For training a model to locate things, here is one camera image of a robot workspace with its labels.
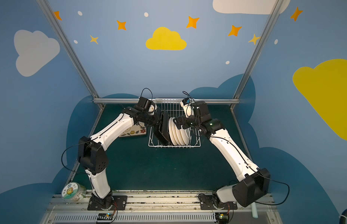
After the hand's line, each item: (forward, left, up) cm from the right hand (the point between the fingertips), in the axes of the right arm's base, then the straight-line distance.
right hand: (181, 116), depth 77 cm
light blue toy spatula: (-39, -40, -28) cm, 63 cm away
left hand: (+4, +13, -10) cm, 17 cm away
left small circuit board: (-46, +39, -31) cm, 68 cm away
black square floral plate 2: (-3, +10, -12) cm, 16 cm away
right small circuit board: (-43, -24, -33) cm, 59 cm away
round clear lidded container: (-37, +54, -20) cm, 69 cm away
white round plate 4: (-3, -4, -21) cm, 21 cm away
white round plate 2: (-3, +4, -14) cm, 15 cm away
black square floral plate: (-3, +14, -10) cm, 17 cm away
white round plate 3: (-4, 0, -16) cm, 16 cm away
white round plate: (-3, +7, -13) cm, 15 cm away
